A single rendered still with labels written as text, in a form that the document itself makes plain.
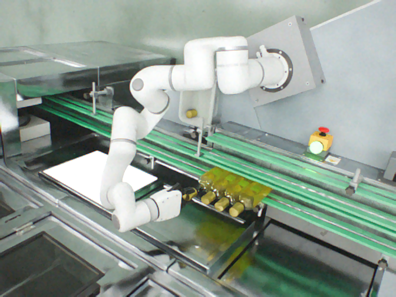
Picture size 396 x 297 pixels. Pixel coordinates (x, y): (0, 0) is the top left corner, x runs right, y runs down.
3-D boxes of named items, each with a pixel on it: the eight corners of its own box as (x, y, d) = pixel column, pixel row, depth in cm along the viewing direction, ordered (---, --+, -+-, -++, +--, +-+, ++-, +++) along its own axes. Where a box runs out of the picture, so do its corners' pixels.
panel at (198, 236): (98, 153, 181) (38, 176, 155) (97, 148, 180) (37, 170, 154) (254, 226, 138) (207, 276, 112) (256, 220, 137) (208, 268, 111)
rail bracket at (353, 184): (351, 178, 121) (342, 192, 111) (357, 158, 118) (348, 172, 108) (363, 182, 119) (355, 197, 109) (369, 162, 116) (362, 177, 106)
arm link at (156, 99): (188, 76, 122) (152, 78, 128) (170, 55, 110) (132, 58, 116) (180, 112, 119) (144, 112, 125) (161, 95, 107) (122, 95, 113)
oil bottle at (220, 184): (235, 177, 149) (207, 197, 132) (237, 165, 146) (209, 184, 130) (247, 181, 146) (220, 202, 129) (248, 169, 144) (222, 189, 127)
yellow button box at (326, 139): (312, 146, 139) (306, 151, 133) (316, 128, 136) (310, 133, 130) (329, 151, 136) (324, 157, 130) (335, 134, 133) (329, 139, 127)
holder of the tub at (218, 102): (188, 126, 172) (178, 130, 166) (194, 70, 160) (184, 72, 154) (218, 137, 163) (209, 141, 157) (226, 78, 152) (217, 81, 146)
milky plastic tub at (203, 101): (188, 116, 169) (177, 120, 162) (193, 69, 160) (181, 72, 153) (219, 126, 161) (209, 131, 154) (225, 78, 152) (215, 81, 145)
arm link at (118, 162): (141, 142, 115) (135, 207, 108) (124, 152, 125) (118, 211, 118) (116, 137, 110) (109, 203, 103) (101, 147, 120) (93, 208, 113)
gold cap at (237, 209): (234, 209, 124) (228, 214, 120) (235, 200, 122) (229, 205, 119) (243, 213, 122) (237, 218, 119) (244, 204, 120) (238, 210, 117)
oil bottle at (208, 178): (223, 171, 151) (195, 190, 135) (225, 159, 149) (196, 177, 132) (234, 175, 149) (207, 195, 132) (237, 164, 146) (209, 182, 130)
